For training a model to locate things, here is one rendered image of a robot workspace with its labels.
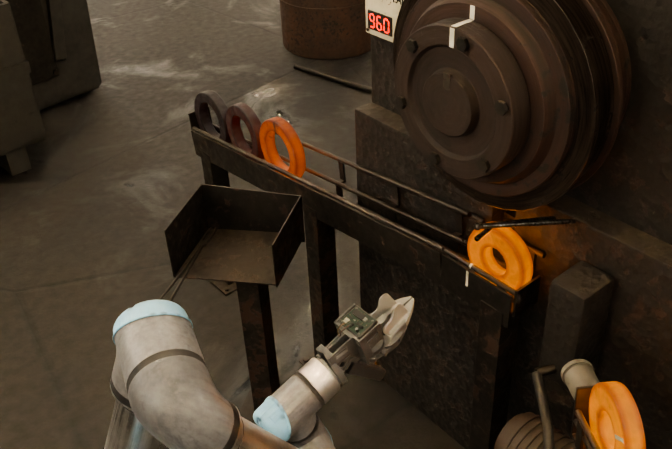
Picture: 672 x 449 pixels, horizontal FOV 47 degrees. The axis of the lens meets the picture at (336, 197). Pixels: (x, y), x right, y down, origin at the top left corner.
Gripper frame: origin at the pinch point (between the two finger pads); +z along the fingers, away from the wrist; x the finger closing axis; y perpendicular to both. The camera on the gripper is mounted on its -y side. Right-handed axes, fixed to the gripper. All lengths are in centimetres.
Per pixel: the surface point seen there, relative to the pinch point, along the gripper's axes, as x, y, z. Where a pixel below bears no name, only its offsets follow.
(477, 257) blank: 3.3, -9.3, 21.2
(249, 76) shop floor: 256, -110, 97
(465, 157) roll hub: -0.7, 22.4, 20.5
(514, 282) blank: -6.9, -9.5, 20.8
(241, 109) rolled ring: 92, -7, 21
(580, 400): -32.9, -7.6, 7.0
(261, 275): 41.5, -11.4, -10.9
